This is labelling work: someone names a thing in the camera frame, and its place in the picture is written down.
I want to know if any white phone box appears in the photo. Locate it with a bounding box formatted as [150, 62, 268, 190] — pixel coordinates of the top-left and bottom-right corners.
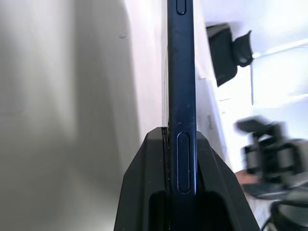
[194, 72, 253, 174]

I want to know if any dark blue phone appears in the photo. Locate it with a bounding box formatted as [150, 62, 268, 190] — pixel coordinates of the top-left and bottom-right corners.
[167, 0, 201, 231]

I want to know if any black angular background object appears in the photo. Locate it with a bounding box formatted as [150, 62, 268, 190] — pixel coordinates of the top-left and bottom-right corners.
[205, 23, 255, 88]

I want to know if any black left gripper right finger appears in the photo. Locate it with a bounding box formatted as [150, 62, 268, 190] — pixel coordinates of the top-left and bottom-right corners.
[196, 131, 261, 231]

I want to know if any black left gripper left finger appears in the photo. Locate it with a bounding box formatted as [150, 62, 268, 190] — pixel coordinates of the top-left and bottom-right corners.
[112, 126, 172, 231]

